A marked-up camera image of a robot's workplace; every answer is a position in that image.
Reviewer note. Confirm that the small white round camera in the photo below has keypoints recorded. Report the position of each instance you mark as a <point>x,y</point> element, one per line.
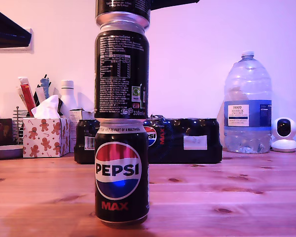
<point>284,138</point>

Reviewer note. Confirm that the white paper sachet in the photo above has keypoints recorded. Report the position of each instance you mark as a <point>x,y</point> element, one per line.
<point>39,95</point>

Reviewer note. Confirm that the small white cardboard box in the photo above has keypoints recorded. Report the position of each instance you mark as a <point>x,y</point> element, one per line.
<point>76,114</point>

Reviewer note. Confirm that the cream paper packet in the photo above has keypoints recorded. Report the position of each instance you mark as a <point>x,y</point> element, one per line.
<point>20,96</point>

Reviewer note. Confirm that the black Pepsi Max multipack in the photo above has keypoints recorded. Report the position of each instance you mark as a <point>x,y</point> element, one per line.
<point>187,150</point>

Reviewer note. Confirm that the black Pepsi Max can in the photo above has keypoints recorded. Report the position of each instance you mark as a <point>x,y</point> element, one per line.
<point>119,172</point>
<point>121,74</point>
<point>123,10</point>

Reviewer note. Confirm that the gingerbread print tissue box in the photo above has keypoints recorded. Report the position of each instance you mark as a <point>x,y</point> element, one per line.
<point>45,140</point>

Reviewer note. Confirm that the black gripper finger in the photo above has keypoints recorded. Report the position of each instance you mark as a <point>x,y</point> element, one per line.
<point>7,34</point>
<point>167,3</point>

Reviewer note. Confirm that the large clear water bottle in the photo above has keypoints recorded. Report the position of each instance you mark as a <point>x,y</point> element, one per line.
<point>246,84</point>

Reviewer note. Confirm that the dark patterned box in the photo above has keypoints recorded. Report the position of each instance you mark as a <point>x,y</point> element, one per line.
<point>1,132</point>

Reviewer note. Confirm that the white paper tissue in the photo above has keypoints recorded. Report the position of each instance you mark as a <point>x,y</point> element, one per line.
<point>46,107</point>

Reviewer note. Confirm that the grey plate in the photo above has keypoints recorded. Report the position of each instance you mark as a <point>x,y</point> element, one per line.
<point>5,152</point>

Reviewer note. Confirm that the white wall light switch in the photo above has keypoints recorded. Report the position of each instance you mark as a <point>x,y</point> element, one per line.
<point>30,30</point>

